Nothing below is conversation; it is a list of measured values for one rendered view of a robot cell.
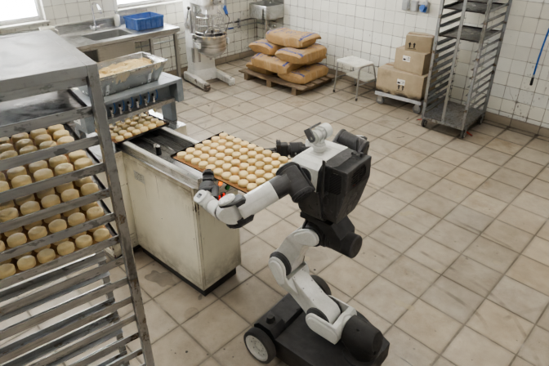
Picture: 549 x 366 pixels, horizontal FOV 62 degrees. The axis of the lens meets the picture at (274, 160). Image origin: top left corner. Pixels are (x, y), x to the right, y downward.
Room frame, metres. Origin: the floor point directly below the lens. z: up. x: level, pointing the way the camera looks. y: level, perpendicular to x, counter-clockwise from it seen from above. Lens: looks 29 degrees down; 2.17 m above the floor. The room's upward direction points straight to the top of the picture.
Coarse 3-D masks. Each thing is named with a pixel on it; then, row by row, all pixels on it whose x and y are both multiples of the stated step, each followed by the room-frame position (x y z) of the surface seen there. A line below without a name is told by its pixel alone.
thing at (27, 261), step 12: (96, 228) 1.23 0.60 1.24; (60, 240) 1.16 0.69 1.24; (72, 240) 1.18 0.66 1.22; (84, 240) 1.16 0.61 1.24; (96, 240) 1.18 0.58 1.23; (36, 252) 1.12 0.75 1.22; (48, 252) 1.10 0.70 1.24; (60, 252) 1.11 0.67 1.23; (0, 264) 1.06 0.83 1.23; (12, 264) 1.05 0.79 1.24; (24, 264) 1.05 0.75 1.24; (36, 264) 1.07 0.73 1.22; (0, 276) 1.01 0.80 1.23
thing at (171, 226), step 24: (144, 144) 2.64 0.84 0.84; (168, 144) 2.64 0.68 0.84; (144, 168) 2.40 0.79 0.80; (192, 168) 2.32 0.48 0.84; (144, 192) 2.43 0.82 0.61; (168, 192) 2.25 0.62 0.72; (192, 192) 2.11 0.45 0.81; (144, 216) 2.46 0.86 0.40; (168, 216) 2.27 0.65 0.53; (192, 216) 2.12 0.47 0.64; (144, 240) 2.49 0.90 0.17; (168, 240) 2.30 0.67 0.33; (192, 240) 2.14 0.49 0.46; (216, 240) 2.20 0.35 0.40; (168, 264) 2.33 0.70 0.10; (192, 264) 2.15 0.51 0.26; (216, 264) 2.19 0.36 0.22
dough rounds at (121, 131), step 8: (128, 120) 2.83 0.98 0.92; (136, 120) 2.85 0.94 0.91; (144, 120) 2.83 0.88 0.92; (152, 120) 2.83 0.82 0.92; (160, 120) 2.83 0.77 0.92; (112, 128) 2.71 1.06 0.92; (120, 128) 2.70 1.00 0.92; (128, 128) 2.70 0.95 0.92; (136, 128) 2.73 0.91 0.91; (144, 128) 2.70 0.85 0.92; (152, 128) 2.74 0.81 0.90; (112, 136) 2.59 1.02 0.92; (120, 136) 2.58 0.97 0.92; (128, 136) 2.60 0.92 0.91
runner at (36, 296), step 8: (104, 264) 1.14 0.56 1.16; (112, 264) 1.16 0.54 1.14; (120, 264) 1.17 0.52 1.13; (88, 272) 1.11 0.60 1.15; (96, 272) 1.13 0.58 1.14; (64, 280) 1.07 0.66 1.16; (72, 280) 1.08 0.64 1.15; (80, 280) 1.09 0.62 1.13; (48, 288) 1.04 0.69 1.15; (56, 288) 1.05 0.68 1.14; (64, 288) 1.06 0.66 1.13; (32, 296) 1.01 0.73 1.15; (40, 296) 1.02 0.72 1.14; (8, 304) 0.97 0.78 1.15; (16, 304) 0.99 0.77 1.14; (24, 304) 1.00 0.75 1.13; (0, 312) 0.96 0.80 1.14
